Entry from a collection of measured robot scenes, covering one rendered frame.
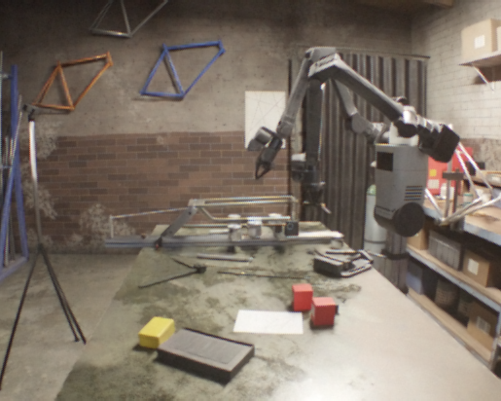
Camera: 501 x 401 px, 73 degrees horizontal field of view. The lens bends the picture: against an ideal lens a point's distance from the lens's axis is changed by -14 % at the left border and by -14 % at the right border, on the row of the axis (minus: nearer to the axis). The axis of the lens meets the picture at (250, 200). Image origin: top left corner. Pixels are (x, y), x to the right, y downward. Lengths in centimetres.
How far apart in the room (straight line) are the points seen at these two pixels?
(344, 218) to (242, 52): 203
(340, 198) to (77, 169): 281
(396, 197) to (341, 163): 233
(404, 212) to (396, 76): 270
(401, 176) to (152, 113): 303
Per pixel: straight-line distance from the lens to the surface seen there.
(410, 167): 165
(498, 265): 242
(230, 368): 69
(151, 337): 79
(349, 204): 397
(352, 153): 392
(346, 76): 137
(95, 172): 432
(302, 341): 82
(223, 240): 145
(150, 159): 417
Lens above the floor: 129
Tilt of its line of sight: 10 degrees down
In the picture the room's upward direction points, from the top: straight up
